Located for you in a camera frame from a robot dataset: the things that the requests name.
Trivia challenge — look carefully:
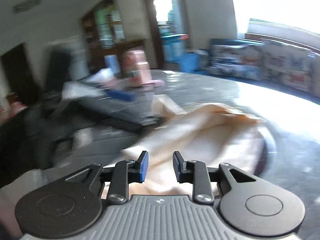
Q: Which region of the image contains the cream beige garment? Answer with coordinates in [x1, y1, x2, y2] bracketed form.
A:
[116, 94, 264, 196]

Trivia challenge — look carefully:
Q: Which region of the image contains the black smartphone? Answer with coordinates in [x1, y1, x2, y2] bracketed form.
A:
[73, 97, 160, 134]

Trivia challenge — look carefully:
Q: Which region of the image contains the white tissue box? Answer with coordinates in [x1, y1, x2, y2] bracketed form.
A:
[62, 68, 116, 100]

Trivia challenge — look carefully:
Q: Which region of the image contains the white refrigerator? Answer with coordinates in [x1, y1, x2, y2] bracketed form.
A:
[49, 35, 90, 80]

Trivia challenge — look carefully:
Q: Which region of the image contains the pink cartoon water bottle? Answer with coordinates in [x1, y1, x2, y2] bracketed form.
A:
[121, 50, 152, 88]

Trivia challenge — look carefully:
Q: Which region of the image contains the dark wooden display cabinet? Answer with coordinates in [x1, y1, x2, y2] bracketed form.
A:
[81, 0, 145, 73]

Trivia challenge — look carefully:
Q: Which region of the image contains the left butterfly cushion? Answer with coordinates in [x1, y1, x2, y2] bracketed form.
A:
[207, 44, 263, 80]

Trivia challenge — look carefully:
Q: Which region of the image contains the butterfly cushion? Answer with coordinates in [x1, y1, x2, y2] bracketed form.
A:
[263, 39, 313, 92]
[207, 44, 263, 80]

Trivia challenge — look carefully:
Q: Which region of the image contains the blue sofa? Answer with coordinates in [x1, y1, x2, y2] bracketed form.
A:
[177, 38, 263, 81]

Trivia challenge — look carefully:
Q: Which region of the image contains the blue plastic cabinet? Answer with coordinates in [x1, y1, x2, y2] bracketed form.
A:
[161, 34, 189, 62]

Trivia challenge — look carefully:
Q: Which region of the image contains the middle butterfly cushion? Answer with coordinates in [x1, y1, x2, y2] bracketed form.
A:
[263, 39, 313, 92]

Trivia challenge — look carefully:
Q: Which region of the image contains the pink hair tie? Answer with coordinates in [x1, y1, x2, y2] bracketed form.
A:
[145, 79, 166, 87]

